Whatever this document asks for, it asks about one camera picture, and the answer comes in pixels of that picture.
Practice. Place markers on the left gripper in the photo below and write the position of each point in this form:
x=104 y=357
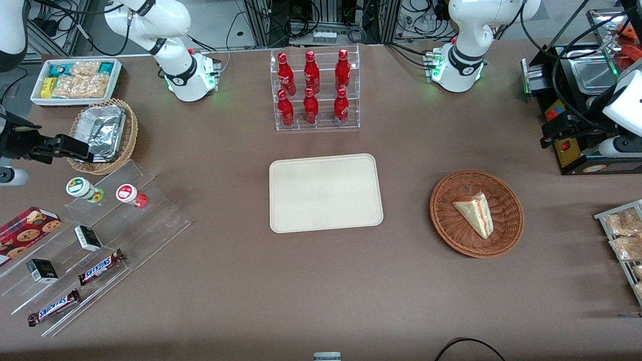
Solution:
x=581 y=128

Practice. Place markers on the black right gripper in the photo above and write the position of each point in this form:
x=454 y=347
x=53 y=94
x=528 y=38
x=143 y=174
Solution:
x=19 y=143

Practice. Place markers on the triangular sandwich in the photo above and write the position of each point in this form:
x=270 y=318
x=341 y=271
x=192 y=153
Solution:
x=476 y=213

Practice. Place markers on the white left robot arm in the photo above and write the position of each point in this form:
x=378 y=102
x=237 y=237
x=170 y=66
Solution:
x=461 y=65

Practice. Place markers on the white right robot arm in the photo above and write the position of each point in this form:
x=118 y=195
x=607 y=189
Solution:
x=183 y=75

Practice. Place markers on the light wicker basket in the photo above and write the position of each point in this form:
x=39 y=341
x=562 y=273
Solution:
x=131 y=130

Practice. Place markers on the steel tray inside machine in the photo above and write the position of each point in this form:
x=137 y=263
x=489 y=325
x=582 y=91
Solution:
x=592 y=75

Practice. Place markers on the steel tray with rim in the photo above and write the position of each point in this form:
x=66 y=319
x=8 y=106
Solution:
x=604 y=30

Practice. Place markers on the brown wicker basket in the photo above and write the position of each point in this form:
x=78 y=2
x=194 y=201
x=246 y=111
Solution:
x=451 y=225

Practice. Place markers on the beige plastic tray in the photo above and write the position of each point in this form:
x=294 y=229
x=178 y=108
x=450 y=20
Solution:
x=326 y=193

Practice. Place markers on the aluminium foil containers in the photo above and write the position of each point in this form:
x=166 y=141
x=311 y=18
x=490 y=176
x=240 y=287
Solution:
x=103 y=128

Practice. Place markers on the green label white jar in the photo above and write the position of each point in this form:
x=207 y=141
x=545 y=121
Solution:
x=79 y=187

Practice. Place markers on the black heating machine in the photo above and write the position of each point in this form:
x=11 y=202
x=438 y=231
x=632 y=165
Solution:
x=541 y=82

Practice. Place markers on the large clear pastry bag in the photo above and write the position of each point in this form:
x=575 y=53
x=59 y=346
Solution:
x=83 y=86

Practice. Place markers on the white rectangular snack bin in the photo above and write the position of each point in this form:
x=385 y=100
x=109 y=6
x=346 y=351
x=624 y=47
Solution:
x=36 y=98

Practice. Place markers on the yellow snack packet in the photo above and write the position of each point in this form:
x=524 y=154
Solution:
x=47 y=87

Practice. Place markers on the red label white jar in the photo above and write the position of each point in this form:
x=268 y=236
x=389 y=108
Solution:
x=126 y=193

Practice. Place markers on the teal snack packet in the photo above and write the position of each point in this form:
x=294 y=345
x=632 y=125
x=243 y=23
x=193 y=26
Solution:
x=59 y=69
x=107 y=67

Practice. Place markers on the small clear pastry bag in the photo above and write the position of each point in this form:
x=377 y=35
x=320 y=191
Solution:
x=86 y=67

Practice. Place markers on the small black box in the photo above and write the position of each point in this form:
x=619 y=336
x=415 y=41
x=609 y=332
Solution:
x=88 y=238
x=42 y=271

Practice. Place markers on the red cookie box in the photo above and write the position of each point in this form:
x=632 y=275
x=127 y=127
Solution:
x=27 y=230

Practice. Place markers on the clear acrylic stepped shelf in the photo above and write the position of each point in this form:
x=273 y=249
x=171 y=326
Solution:
x=150 y=225

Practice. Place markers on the red food pieces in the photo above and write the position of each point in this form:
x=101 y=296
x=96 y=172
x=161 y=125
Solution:
x=631 y=52

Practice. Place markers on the clear bag of pastries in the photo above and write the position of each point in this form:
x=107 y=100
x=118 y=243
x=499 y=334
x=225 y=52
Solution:
x=624 y=223
x=638 y=272
x=627 y=247

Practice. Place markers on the brown snickers bar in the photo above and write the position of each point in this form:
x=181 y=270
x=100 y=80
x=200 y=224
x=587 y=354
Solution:
x=52 y=307
x=100 y=267

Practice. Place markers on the red cola bottle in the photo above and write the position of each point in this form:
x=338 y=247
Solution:
x=342 y=72
x=285 y=75
x=341 y=108
x=285 y=111
x=310 y=109
x=311 y=74

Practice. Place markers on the clear acrylic bottle rack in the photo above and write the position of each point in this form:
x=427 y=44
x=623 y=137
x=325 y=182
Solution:
x=323 y=128

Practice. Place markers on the white connector strip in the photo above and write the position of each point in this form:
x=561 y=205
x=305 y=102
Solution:
x=324 y=36

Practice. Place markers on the grey white capped object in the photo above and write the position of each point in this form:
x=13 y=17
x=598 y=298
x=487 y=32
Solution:
x=327 y=356

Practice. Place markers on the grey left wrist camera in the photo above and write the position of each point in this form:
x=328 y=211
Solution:
x=619 y=147

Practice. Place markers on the aluminium frame cabinet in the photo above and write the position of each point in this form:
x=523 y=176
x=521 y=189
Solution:
x=326 y=12

